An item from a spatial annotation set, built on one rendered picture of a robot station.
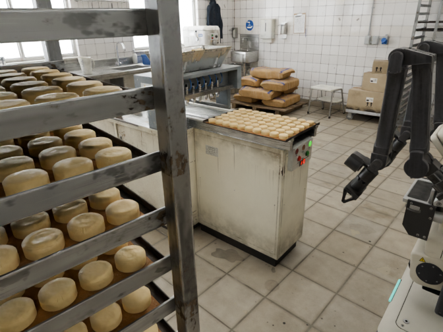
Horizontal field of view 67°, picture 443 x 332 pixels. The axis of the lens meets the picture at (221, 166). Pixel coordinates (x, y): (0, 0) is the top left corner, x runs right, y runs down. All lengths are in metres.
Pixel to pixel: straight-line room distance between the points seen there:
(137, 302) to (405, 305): 1.44
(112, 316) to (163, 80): 0.39
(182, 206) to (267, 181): 1.51
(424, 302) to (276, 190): 0.88
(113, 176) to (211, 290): 1.75
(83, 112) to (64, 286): 0.27
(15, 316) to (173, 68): 0.38
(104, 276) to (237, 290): 1.64
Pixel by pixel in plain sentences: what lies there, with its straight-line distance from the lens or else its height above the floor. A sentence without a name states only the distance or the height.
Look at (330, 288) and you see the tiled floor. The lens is 2.23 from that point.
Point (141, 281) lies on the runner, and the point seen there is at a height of 1.14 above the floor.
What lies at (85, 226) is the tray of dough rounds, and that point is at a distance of 0.51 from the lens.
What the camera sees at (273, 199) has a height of 0.51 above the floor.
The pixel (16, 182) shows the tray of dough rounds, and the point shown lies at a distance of 0.46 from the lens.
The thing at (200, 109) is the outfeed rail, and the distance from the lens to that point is 2.59.
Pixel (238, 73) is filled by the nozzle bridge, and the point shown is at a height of 1.13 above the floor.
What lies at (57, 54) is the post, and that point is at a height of 1.44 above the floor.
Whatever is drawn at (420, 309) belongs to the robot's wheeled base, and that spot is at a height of 0.28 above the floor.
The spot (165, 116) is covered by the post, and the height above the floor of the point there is 1.39.
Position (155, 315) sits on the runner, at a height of 1.05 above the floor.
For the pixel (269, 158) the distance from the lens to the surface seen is 1.91.
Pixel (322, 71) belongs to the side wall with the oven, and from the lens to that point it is 6.23.
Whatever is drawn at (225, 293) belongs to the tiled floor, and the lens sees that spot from 2.13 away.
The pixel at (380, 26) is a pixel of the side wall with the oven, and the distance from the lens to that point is 5.85.
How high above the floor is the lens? 1.50
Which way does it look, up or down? 24 degrees down
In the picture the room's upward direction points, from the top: 1 degrees counter-clockwise
